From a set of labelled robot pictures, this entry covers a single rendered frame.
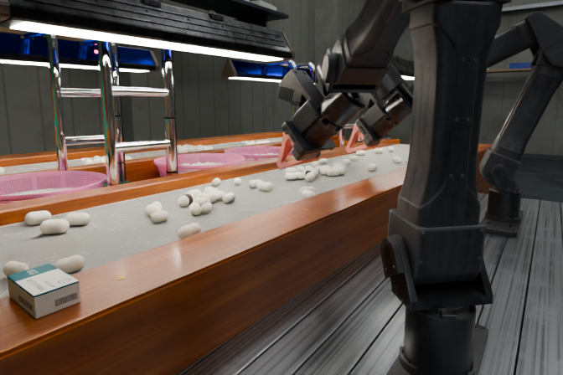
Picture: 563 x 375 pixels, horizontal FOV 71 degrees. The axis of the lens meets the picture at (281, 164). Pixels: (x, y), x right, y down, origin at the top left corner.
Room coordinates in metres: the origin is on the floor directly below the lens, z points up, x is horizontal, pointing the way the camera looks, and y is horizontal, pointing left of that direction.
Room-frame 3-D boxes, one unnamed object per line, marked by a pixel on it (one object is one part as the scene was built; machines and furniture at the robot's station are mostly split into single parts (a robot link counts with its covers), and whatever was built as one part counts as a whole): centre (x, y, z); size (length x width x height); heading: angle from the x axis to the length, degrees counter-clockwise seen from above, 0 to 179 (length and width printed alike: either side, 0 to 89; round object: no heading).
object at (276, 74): (1.88, 0.03, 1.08); 0.62 x 0.08 x 0.07; 142
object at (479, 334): (0.35, -0.15, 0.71); 0.20 x 0.07 x 0.08; 145
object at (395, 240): (0.36, -0.15, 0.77); 0.09 x 0.06 x 0.06; 99
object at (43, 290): (0.32, 0.21, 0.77); 0.06 x 0.04 x 0.02; 52
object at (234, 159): (1.16, 0.24, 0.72); 0.27 x 0.27 x 0.10
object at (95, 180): (0.81, 0.52, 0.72); 0.27 x 0.27 x 0.10
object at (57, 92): (1.08, 0.56, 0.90); 0.20 x 0.19 x 0.45; 142
